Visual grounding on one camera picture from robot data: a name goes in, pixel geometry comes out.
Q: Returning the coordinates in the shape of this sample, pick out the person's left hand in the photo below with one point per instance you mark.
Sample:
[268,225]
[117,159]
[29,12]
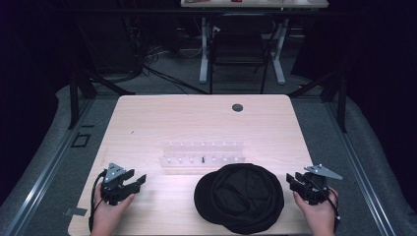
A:
[106,218]

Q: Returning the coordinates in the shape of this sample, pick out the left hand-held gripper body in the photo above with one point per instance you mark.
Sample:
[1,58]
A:
[113,190]

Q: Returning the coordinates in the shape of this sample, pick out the person's right hand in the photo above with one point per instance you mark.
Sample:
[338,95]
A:
[321,216]

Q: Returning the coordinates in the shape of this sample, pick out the white-legged desk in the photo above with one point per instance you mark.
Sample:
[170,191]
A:
[205,49]

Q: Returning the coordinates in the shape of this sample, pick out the black folding chair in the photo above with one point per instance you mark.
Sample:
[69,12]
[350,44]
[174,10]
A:
[239,46]

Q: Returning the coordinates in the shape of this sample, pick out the grey tape strip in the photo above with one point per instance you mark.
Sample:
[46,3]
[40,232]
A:
[75,211]

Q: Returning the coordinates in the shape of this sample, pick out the grey table grommet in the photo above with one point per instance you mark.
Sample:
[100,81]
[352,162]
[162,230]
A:
[237,107]

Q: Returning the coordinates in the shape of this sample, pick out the clear acrylic rack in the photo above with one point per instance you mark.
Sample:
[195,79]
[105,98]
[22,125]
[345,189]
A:
[200,151]

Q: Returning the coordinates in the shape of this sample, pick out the aluminium floor rail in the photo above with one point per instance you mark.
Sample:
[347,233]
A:
[49,170]
[360,170]

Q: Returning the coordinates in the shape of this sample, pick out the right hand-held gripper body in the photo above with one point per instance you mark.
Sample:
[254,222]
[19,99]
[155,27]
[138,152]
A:
[314,191]

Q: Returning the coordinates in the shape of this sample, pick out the black metal stand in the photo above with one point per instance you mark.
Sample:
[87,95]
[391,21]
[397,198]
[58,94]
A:
[342,101]
[74,98]

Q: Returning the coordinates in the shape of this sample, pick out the black hat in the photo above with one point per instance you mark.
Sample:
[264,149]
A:
[241,198]

